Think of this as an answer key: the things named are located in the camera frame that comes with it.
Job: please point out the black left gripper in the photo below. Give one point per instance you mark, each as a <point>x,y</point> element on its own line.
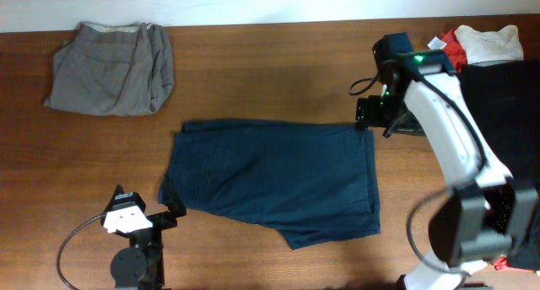
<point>158,222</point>

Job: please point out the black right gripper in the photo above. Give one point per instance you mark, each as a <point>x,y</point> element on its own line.
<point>364,110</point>

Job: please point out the dark blue shorts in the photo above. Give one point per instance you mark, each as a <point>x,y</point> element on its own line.
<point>312,183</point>

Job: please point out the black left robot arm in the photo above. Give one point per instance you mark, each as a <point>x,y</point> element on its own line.
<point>140,265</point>

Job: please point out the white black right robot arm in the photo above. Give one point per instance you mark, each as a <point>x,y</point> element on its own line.
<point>483,212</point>

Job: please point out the red garment with label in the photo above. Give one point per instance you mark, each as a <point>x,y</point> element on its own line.
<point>450,45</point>

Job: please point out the black garment in pile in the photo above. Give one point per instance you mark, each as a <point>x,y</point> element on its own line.
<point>504,102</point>

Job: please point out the folded grey shorts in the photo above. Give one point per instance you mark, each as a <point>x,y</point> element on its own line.
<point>113,70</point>

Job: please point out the white cream garment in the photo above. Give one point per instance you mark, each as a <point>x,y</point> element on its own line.
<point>490,46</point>

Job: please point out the red white garment underneath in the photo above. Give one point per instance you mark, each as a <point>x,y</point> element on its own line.
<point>501,264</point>

